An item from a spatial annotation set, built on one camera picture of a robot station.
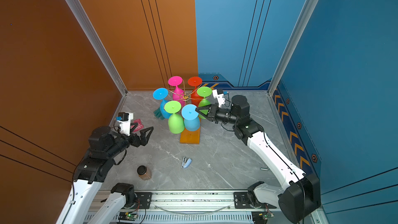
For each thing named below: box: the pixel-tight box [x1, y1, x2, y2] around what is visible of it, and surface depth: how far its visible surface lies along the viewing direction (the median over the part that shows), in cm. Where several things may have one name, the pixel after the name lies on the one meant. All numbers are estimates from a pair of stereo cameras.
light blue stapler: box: [181, 156, 192, 168], surface depth 85 cm
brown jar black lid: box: [136, 164, 152, 181], surface depth 76 cm
